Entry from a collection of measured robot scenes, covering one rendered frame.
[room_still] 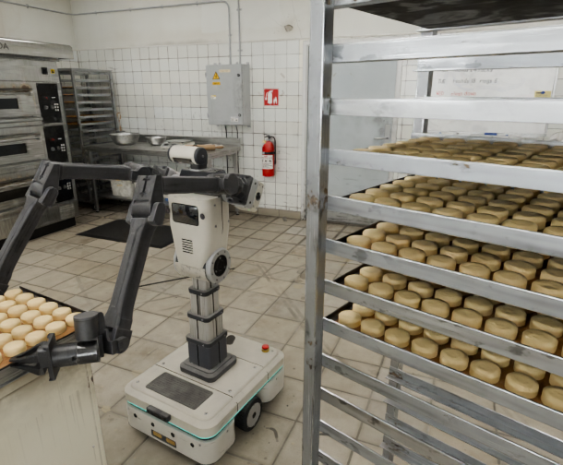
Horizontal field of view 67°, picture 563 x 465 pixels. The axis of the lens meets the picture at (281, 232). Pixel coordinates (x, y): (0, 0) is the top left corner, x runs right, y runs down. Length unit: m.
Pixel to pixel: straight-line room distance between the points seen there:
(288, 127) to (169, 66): 1.82
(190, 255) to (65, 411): 0.76
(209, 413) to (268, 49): 4.30
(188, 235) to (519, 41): 1.44
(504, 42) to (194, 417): 1.70
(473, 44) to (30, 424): 1.32
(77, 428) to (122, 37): 5.64
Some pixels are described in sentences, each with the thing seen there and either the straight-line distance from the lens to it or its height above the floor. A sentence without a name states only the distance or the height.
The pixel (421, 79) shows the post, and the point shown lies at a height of 1.56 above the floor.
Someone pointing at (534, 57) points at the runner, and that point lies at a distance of 1.12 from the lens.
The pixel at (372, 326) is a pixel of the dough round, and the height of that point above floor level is 1.06.
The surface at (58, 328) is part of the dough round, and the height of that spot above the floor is 0.92.
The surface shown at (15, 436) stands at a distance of 1.39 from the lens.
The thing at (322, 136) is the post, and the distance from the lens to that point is 0.80.
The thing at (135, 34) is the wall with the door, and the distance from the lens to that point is 6.45.
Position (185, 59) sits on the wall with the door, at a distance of 5.96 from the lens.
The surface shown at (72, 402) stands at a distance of 1.46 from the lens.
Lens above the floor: 1.52
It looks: 18 degrees down
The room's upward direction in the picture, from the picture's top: straight up
